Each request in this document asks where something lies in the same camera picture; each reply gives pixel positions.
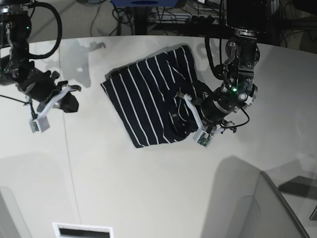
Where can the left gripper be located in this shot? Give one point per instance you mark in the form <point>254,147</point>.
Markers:
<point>218,104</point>

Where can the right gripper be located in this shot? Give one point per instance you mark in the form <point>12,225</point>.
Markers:
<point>41,87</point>

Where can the navy white striped t-shirt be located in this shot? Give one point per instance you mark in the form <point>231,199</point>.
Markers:
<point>146,96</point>

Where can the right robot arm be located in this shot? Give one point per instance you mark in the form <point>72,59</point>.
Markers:
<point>18,67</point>

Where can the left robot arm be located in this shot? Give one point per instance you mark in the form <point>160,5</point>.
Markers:
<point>247,18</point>

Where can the grey chair back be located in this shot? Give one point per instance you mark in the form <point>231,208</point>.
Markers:
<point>245,203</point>

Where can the black power strip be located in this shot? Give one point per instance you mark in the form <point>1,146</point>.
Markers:
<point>180,18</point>

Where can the black table leg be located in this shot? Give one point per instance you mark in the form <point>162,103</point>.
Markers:
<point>140,17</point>

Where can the white slotted box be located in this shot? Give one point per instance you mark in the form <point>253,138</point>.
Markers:
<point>63,230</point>

